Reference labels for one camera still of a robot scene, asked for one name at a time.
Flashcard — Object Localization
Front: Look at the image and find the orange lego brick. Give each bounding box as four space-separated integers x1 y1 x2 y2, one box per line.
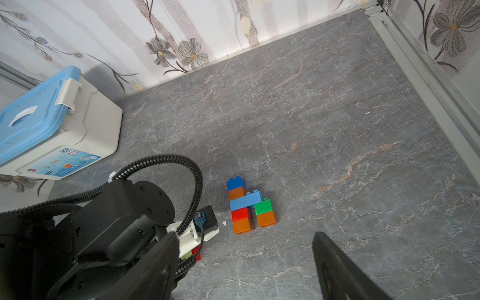
232 218 255 235
256 211 278 228
228 186 248 201

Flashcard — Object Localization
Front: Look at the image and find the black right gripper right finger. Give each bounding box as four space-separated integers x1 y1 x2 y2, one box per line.
312 232 391 300

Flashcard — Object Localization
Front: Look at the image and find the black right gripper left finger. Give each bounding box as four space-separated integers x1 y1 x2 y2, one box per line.
97 231 180 300

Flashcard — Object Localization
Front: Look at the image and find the light blue long lego brick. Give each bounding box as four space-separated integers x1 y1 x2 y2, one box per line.
229 190 265 211

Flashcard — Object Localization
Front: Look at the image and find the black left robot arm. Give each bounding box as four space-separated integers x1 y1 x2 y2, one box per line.
1 154 203 300

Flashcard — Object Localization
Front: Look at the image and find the blue lid storage box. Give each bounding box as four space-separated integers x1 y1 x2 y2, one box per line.
1 66 123 181

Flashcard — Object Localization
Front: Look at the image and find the aluminium frame corner post right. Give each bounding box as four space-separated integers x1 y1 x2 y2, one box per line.
361 1 480 179

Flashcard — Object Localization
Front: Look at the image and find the lime lego brick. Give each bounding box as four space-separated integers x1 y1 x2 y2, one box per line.
180 251 193 261

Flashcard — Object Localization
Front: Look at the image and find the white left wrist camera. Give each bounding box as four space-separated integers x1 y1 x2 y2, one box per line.
177 206 220 258

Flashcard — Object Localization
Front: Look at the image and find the green lego brick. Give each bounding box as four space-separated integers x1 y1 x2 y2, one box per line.
254 198 273 216

